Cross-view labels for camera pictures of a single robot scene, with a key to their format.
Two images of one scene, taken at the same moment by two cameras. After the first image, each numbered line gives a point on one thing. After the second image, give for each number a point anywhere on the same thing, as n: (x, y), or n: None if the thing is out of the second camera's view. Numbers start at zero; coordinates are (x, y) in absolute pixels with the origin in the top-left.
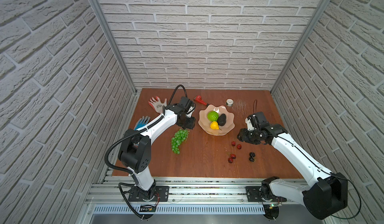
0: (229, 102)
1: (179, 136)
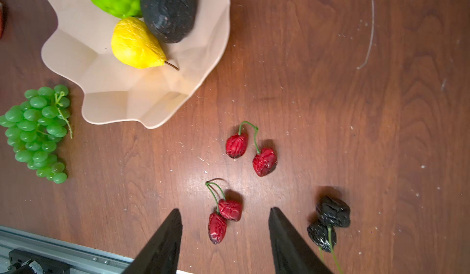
0: None
1: (35, 125)
